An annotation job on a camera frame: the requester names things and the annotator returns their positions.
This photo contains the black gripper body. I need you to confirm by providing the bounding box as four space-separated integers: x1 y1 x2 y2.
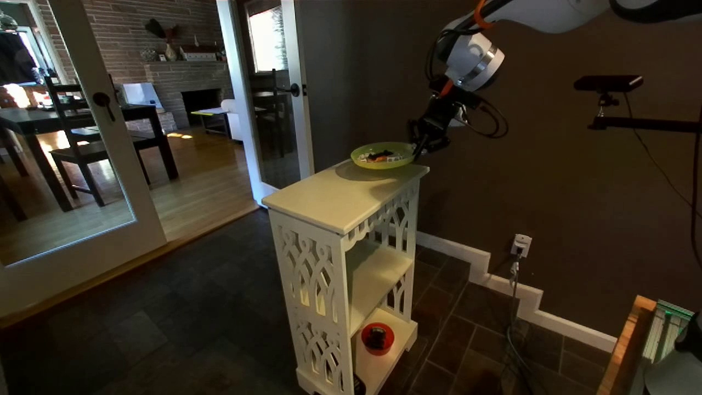
406 90 472 154

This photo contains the translucent yellow plate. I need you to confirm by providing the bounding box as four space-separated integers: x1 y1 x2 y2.
349 139 418 173

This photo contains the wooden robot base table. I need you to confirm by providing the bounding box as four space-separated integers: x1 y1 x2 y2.
594 292 702 395

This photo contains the white lattice shelf unit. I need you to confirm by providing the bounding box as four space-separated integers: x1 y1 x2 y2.
260 156 433 395

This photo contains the small red plate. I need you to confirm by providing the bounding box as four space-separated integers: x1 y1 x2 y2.
360 320 397 357

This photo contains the white glass door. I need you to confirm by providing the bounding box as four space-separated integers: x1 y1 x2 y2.
212 0 317 208
0 0 170 317

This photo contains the small black block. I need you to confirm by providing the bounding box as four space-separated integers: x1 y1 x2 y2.
363 324 391 350

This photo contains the brick fireplace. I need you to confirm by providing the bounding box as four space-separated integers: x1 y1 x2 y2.
142 60 234 135

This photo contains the black round door knob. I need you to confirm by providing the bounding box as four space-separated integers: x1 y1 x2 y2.
89 88 116 122

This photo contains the dark wooden chair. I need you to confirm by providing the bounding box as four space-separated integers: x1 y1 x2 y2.
0 101 181 215
42 72 114 208

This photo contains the white wall outlet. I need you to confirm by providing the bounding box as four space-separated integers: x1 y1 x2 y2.
509 230 534 260

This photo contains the thin black outlet cable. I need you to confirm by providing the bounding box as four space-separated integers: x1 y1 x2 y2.
501 254 530 395

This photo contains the black camera stand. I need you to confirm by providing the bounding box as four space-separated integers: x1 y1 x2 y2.
572 69 702 135

